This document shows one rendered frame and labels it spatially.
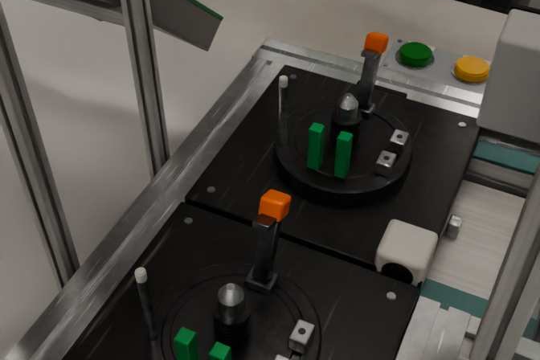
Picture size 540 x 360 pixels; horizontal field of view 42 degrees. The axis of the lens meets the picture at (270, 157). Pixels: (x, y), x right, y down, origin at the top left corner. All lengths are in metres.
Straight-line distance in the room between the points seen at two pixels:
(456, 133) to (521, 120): 0.32
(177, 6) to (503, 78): 0.42
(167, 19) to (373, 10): 0.48
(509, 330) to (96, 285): 0.35
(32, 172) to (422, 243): 0.34
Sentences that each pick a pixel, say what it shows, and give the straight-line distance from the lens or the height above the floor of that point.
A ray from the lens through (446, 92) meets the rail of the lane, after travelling 0.86.
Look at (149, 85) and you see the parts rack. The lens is 0.73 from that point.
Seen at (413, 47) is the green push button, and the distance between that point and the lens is 0.90.
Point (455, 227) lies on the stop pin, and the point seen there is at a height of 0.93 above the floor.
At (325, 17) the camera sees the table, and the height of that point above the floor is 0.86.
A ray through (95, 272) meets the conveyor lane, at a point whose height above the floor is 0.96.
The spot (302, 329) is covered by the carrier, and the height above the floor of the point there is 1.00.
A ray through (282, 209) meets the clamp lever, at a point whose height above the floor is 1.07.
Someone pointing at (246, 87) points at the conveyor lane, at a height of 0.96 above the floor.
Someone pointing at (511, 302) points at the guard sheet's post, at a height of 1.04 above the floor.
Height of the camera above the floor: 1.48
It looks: 44 degrees down
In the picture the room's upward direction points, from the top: straight up
